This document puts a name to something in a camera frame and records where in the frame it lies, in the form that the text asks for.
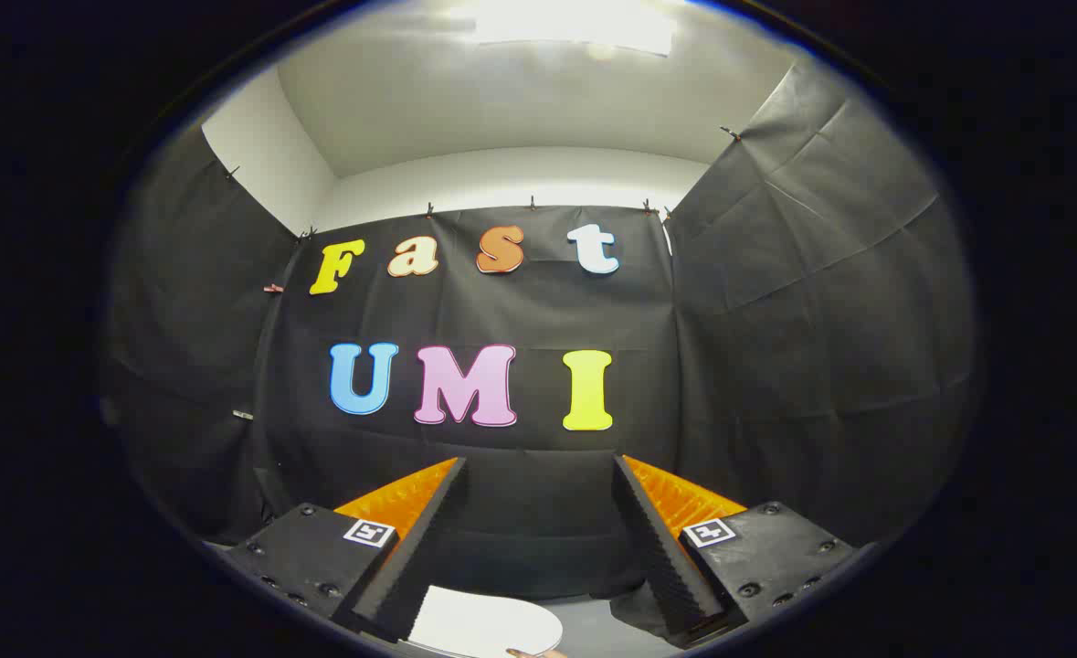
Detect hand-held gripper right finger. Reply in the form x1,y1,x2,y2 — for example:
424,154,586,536
613,454,859,650

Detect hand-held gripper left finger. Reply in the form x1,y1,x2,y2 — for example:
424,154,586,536
223,457,468,643

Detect white toilet lid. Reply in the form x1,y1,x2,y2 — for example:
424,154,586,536
407,585,564,657

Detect black backdrop cloth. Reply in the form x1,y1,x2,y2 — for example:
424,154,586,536
100,64,977,604

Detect ceiling light panel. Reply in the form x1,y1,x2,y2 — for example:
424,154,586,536
474,0,676,56

